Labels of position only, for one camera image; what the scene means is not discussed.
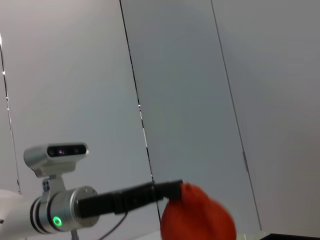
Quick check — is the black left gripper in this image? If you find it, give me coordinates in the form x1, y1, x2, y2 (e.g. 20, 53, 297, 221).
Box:
77, 179, 184, 219

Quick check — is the left gripper cable with connector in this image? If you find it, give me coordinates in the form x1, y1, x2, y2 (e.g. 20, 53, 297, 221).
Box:
70, 211, 129, 240

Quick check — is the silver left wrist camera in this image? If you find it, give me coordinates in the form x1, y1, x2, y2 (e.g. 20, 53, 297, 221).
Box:
23, 142, 90, 200

